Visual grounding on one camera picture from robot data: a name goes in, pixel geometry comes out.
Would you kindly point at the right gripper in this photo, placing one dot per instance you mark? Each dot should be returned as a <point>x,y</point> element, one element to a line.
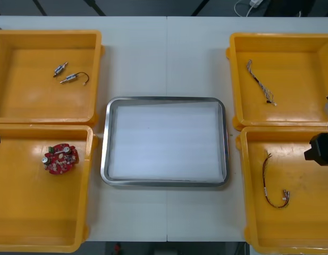
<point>324,150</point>

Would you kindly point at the round red circuit board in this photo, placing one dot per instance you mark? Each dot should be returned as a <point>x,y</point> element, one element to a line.
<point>60,162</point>

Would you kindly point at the small metal solenoid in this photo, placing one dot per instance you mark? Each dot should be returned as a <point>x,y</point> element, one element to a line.
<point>59,69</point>
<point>71,77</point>

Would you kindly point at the yellow-orange plastic bin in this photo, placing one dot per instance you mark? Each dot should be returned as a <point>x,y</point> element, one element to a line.
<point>286,111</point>
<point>33,212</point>
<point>33,106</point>
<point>299,225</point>

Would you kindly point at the steel tray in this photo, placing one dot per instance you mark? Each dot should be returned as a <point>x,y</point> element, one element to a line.
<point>104,164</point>

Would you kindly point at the black stand leg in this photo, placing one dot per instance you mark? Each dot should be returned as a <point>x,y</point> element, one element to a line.
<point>96,7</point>
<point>40,7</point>
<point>199,7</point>

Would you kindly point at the white power adapter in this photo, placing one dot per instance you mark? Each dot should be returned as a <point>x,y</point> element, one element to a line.
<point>256,2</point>

